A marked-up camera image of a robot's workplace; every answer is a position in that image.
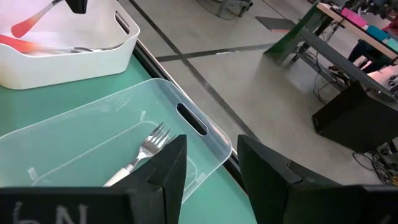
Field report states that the white plastic bin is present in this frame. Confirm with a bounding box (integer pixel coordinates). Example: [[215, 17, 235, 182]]
[[0, 0, 141, 91]]

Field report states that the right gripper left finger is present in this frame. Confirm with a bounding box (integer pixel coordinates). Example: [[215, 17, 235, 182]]
[[0, 134, 188, 224]]

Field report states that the teal box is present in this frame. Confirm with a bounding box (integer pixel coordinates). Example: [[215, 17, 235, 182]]
[[366, 24, 393, 42]]

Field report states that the black computer case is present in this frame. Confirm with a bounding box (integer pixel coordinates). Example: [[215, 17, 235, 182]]
[[312, 79, 398, 154]]

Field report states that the grey chair base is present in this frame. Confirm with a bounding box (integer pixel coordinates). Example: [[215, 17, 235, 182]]
[[195, 0, 254, 20]]

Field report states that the pink box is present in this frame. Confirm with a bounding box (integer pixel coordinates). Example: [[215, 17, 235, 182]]
[[340, 7, 368, 28]]

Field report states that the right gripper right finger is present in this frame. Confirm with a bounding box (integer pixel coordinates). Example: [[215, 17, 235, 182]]
[[238, 134, 398, 224]]

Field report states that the person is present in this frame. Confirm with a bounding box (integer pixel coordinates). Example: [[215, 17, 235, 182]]
[[347, 17, 398, 75]]

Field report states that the clear plastic bin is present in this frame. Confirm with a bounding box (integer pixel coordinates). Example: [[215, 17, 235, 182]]
[[0, 77, 233, 206]]

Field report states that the white-handled fork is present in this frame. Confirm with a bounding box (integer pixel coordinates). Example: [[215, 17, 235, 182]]
[[102, 122, 172, 187]]

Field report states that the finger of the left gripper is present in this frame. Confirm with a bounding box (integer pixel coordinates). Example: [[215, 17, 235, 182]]
[[64, 0, 89, 15]]

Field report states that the black table frame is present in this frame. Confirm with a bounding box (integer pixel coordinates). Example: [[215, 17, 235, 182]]
[[132, 40, 261, 200]]

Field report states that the green table mat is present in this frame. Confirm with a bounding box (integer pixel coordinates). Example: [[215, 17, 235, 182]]
[[0, 54, 259, 224]]

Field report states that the red-orange-handled fork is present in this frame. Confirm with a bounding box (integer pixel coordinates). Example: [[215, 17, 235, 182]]
[[0, 33, 124, 54], [11, 0, 65, 39]]

